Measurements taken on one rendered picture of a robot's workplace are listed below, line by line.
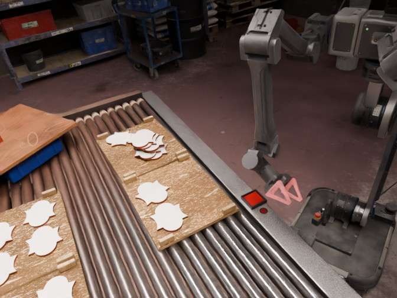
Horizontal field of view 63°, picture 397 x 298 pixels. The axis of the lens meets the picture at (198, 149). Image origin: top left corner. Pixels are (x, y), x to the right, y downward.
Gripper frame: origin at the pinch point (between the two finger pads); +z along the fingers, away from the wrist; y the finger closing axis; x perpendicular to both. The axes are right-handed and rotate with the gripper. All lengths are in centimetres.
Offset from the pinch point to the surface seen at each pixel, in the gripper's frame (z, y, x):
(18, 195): -82, 39, -79
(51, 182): -80, 28, -71
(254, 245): 1.3, 1.3, -22.1
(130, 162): -67, 2, -46
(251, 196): -15.9, -13.7, -17.3
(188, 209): -26.4, 5.0, -33.0
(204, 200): -26.0, -1.5, -28.4
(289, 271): 14.8, 1.8, -17.9
